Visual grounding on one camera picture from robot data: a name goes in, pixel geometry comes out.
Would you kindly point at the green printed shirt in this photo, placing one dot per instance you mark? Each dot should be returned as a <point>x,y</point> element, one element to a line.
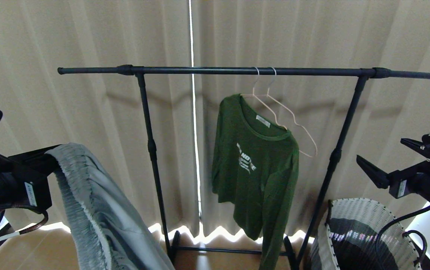
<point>256,187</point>

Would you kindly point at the pale grey garment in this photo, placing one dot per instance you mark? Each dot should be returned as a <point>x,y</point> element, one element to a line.
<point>98,210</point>

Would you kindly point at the black clothes rack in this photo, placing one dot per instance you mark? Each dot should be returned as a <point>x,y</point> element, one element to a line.
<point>151,146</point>

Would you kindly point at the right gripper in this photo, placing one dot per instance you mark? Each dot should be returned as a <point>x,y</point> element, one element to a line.
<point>425,183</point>

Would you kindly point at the white laundry basket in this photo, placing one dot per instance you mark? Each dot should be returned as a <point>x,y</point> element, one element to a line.
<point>361,210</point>

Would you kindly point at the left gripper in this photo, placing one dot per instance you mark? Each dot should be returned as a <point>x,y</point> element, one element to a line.
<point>8,187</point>

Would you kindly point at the pink clothes hanger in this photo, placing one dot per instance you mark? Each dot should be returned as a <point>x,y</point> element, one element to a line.
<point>254,84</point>
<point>293,118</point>

